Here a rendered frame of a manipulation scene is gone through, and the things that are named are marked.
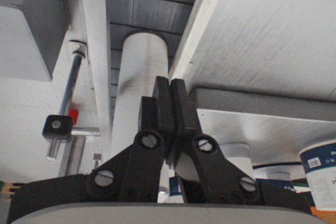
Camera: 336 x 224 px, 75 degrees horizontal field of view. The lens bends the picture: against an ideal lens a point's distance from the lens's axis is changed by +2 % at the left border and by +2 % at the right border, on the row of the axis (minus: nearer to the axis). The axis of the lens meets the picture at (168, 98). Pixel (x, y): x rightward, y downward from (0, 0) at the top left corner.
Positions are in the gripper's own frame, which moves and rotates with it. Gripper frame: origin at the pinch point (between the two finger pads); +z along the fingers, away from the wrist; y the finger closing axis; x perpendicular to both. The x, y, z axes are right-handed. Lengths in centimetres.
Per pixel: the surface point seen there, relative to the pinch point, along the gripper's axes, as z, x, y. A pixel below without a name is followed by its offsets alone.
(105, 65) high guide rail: 5.5, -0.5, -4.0
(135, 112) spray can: 5.1, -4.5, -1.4
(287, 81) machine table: 23.4, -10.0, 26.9
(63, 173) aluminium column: 25, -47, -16
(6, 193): 295, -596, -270
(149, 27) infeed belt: 14.3, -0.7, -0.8
